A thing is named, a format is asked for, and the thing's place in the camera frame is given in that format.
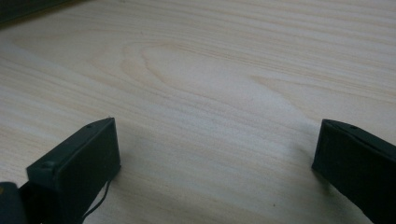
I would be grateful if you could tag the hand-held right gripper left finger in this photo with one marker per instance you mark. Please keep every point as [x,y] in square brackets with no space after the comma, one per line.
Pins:
[74,168]

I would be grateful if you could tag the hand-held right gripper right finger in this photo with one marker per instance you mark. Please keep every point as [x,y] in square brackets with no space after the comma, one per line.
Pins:
[355,161]

